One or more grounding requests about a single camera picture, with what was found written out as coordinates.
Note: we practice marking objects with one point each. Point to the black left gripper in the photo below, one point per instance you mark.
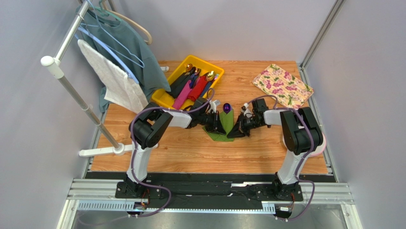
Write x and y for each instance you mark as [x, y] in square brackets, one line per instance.
[217, 126]

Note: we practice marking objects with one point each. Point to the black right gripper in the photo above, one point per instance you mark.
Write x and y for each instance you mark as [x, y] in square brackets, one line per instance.
[245, 124]

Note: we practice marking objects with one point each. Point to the green paper napkin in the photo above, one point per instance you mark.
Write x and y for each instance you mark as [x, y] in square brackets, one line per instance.
[227, 120]

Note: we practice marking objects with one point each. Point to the dark purple spoon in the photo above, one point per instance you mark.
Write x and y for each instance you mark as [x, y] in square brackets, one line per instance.
[227, 108]

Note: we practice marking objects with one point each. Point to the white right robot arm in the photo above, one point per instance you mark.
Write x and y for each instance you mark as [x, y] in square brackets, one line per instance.
[301, 134]

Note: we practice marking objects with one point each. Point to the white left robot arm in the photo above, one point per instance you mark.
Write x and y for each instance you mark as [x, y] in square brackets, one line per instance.
[147, 129]

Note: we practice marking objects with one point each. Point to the blue rolled napkin in bin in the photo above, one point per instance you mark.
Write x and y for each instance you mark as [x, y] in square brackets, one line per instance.
[208, 85]

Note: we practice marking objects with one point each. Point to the pink rolled napkin in bin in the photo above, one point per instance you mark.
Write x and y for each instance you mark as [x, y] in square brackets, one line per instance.
[179, 101]

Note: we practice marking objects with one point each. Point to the red rolled napkin in bin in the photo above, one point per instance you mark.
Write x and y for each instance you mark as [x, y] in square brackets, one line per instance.
[199, 86]

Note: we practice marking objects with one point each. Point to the black rolled napkin in bin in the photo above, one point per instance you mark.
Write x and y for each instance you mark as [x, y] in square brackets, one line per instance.
[177, 86]

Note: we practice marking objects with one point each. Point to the yellow plastic cutlery bin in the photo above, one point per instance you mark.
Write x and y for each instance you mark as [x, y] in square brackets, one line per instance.
[162, 98]

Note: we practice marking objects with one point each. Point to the floral patterned tray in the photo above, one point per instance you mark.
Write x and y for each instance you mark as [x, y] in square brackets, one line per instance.
[290, 91]

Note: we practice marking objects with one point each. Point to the white mesh food cover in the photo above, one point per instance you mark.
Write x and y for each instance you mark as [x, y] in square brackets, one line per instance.
[318, 150]

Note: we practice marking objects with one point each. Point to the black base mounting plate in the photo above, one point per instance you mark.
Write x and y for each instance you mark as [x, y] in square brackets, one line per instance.
[211, 191]

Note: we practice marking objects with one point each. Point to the white towel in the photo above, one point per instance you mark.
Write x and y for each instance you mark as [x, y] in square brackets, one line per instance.
[120, 88]

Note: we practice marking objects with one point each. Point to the wooden clothes hanger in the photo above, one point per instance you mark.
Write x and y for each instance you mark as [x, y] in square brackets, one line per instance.
[108, 7]

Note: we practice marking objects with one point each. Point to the grey-green t-shirt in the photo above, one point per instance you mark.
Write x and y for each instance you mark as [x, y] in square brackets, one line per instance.
[154, 77]

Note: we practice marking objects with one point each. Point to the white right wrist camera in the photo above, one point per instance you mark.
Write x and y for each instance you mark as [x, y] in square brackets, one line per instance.
[246, 111]

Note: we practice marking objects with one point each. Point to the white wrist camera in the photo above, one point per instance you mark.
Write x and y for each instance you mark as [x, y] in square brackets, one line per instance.
[246, 111]
[213, 106]

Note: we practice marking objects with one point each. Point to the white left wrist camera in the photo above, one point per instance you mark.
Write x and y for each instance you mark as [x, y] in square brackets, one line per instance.
[213, 106]

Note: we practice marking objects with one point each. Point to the blue wire hanger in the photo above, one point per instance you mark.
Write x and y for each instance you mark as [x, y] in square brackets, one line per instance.
[117, 41]

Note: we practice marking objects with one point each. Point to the aluminium frame rail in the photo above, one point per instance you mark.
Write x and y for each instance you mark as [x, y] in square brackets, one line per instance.
[99, 194]

